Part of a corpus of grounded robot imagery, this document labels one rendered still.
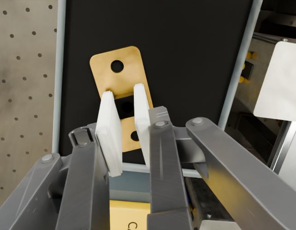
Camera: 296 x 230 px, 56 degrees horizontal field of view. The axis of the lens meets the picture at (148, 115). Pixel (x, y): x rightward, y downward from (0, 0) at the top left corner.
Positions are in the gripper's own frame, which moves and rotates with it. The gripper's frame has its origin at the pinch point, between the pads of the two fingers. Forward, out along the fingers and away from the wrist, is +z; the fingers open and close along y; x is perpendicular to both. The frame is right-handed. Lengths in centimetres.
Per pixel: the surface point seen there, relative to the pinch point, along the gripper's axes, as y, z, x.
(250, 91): 12.6, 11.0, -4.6
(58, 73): -4.2, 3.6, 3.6
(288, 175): 21.3, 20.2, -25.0
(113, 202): -3.9, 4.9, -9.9
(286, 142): 20.9, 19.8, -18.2
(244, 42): 9.6, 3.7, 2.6
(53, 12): -15, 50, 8
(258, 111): 12.5, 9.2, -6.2
